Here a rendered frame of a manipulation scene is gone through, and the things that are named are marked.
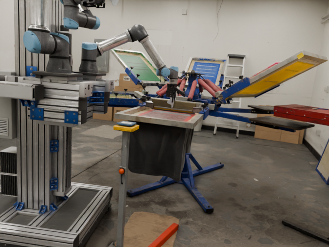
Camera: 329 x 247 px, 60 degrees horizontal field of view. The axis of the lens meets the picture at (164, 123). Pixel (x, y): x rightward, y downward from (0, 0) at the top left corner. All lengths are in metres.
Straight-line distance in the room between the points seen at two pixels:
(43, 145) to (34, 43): 0.76
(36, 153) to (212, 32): 5.21
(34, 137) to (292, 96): 5.51
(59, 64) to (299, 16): 5.62
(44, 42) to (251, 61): 5.33
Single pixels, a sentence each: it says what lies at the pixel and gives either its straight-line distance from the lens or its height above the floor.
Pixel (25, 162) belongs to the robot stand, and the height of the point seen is 0.59.
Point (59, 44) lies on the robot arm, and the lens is 1.85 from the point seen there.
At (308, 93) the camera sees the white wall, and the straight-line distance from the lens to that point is 6.73.
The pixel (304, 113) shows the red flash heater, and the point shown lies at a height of 1.08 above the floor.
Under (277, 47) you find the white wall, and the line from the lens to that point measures 6.65.
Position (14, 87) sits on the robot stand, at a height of 1.16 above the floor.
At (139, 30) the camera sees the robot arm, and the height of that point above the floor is 1.62.
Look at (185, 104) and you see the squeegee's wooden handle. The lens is 2.51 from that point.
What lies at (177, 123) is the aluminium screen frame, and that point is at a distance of 1.94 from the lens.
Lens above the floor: 1.34
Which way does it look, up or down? 11 degrees down
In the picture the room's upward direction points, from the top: 5 degrees clockwise
